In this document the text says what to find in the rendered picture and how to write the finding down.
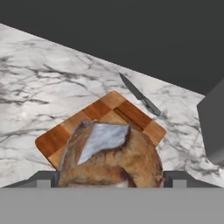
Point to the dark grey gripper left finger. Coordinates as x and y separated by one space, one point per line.
43 180

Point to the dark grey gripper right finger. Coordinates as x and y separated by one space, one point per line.
178 180

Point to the brown bread loaf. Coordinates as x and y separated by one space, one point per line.
116 157

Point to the dark grey cabinet door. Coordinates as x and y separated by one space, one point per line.
213 128

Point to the checkered wooden cutting board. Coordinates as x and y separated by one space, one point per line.
99 116

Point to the grey kitchen knife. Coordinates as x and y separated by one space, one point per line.
137 93

